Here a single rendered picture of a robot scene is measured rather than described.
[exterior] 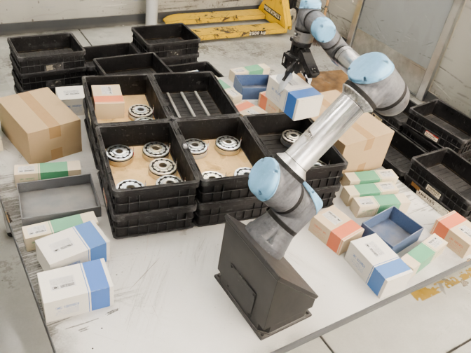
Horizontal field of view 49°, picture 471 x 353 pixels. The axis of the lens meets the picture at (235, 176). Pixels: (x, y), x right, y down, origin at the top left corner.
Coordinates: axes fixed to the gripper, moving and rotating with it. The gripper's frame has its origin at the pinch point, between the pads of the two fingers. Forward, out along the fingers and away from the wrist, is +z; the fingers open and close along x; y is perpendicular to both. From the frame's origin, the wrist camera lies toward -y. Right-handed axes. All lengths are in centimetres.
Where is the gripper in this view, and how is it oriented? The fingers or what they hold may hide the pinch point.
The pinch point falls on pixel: (294, 92)
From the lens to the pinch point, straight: 204.2
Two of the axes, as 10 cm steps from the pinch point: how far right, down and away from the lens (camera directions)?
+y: -5.1, -5.8, 6.4
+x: -8.5, 2.2, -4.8
